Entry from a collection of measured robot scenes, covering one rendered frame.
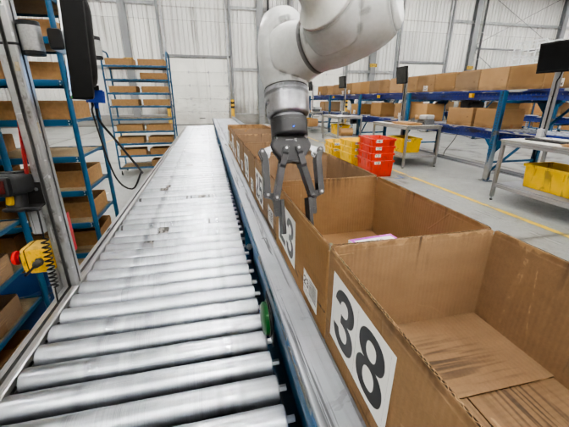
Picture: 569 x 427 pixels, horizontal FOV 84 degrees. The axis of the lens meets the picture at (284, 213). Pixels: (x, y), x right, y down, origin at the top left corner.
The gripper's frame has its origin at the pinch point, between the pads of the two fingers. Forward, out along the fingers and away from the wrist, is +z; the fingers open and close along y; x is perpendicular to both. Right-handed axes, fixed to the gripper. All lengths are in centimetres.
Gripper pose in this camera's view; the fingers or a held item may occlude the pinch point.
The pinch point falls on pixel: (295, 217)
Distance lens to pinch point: 65.2
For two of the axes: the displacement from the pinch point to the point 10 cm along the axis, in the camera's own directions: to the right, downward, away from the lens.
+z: 0.8, 10.0, 0.1
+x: 2.1, -0.1, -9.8
